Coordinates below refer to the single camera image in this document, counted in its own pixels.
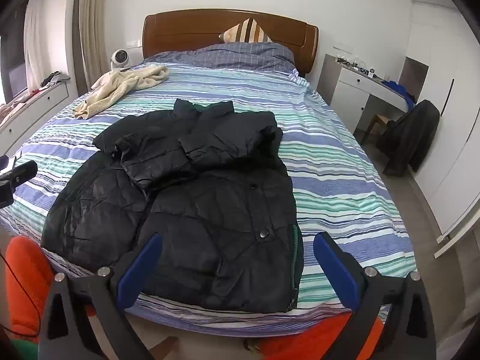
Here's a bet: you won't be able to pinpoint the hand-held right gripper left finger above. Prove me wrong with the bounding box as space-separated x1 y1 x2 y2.
37 233 164 360

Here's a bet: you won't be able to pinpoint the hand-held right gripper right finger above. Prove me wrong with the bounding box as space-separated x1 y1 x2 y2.
313 231 437 360

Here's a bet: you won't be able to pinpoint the black puffer jacket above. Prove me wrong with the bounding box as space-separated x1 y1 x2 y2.
40 98 302 314

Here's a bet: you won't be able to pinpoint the dark clothes on sill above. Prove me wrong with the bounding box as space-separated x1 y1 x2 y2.
40 70 71 86

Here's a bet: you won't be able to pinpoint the white window sill cabinet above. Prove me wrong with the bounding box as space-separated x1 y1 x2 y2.
0 79 70 158

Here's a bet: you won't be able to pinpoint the bed with striped sheet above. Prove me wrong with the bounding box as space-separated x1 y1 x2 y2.
0 43 419 338

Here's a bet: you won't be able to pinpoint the green cloth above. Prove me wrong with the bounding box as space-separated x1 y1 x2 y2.
9 339 38 360

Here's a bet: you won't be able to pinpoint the cream fleece garment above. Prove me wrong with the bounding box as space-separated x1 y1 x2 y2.
73 64 169 120

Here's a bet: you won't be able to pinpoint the white sheer curtain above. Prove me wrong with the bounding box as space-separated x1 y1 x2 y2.
22 0 49 91

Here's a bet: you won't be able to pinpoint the wooden chair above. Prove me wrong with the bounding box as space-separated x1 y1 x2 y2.
360 114 391 145

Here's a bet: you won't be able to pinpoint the small white fan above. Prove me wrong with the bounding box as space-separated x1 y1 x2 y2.
110 49 132 71

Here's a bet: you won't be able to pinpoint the beige curtain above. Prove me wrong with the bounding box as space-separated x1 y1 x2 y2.
73 0 113 94

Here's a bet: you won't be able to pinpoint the white wardrobe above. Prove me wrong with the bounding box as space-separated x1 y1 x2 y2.
397 0 480 259

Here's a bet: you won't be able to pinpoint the white desk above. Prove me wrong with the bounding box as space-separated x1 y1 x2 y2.
318 53 417 136

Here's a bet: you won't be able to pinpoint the blue cloth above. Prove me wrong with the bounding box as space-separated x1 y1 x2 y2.
382 79 417 107

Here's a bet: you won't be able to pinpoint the wooden headboard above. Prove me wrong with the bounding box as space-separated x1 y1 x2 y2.
142 9 319 76

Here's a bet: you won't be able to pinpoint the blue checked pillow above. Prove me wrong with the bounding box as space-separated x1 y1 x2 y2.
144 42 301 74

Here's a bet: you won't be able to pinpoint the brown striped cushion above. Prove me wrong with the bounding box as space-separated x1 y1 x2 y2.
218 18 273 44

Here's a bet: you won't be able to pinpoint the thin black cable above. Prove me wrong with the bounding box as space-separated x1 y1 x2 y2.
3 247 43 340

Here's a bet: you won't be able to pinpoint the black bag with blue strap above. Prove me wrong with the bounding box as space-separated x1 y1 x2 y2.
377 99 441 177

